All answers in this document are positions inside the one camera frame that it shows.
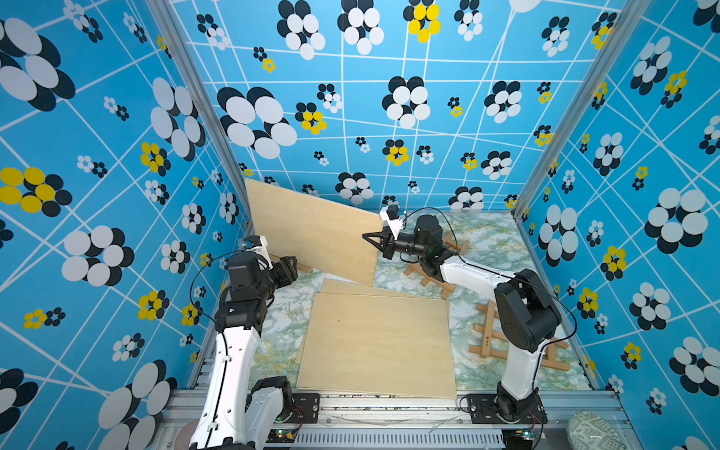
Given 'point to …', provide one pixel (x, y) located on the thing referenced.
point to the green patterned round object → (588, 430)
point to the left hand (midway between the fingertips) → (289, 258)
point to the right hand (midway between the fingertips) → (368, 234)
